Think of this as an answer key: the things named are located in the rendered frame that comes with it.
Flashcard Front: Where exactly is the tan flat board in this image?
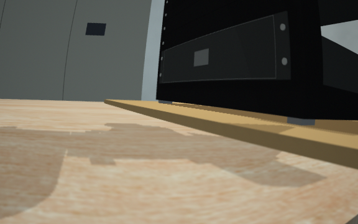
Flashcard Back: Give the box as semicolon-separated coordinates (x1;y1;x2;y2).
104;100;358;170

